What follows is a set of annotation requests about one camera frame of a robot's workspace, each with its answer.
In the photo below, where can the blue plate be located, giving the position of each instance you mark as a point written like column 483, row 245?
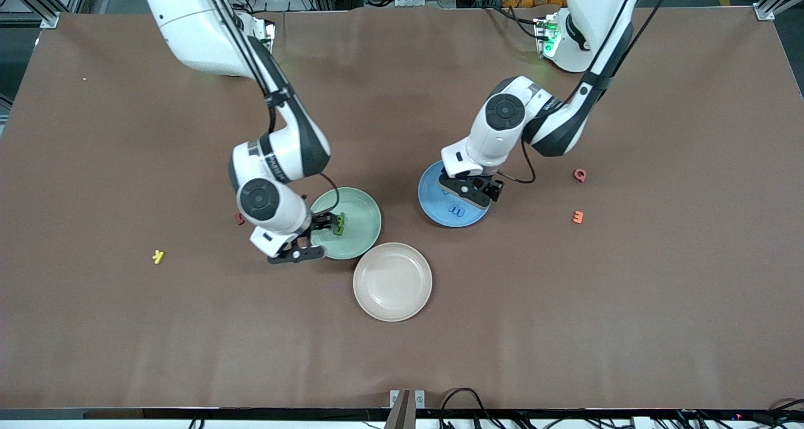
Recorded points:
column 433, row 206

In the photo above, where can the light green plate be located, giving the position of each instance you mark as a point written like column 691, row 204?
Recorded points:
column 364, row 228

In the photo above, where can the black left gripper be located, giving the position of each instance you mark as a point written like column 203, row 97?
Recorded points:
column 489, row 186

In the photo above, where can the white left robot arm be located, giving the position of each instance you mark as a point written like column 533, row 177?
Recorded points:
column 496, row 134

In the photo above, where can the orange letter E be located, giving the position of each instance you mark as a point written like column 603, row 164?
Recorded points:
column 581, row 217

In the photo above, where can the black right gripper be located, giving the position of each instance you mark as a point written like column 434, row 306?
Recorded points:
column 321, row 222

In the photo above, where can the red letter Q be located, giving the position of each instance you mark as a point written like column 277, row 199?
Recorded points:
column 575, row 175

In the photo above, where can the white power strip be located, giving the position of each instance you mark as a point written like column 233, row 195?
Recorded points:
column 418, row 2

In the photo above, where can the small metal bracket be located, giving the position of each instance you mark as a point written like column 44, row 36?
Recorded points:
column 402, row 410

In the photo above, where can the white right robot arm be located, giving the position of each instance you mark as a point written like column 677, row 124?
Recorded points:
column 282, row 159

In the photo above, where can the yellow letter K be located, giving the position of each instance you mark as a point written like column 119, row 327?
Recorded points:
column 157, row 257

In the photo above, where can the pale pink plate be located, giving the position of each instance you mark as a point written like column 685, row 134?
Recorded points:
column 392, row 282

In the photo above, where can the blue letter E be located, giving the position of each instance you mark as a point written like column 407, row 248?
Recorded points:
column 462, row 211

